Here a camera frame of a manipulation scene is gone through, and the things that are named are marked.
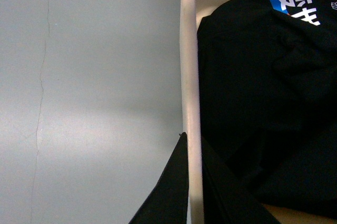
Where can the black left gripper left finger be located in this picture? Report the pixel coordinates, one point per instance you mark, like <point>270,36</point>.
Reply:
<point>168,201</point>

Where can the beige plastic laundry hamper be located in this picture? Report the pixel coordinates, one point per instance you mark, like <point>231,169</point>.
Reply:
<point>192,125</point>

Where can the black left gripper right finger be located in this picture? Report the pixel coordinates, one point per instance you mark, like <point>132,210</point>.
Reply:
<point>225,200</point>

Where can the black printed t-shirt in hamper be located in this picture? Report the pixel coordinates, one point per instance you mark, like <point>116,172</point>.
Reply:
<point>267,75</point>

